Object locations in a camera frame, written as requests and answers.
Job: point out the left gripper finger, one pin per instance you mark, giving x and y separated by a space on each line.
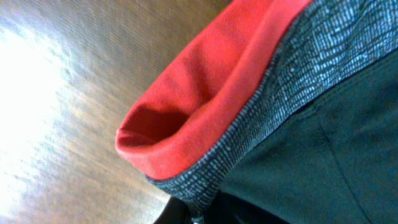
175 212

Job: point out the black leggings with grey-red waistband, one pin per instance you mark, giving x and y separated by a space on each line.
277 112

